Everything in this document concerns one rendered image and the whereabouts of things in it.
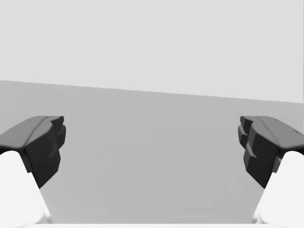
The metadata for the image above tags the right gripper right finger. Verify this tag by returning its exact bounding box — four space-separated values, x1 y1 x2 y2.
237 115 304 225

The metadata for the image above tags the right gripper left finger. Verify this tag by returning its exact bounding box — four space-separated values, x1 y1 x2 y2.
0 115 67 225

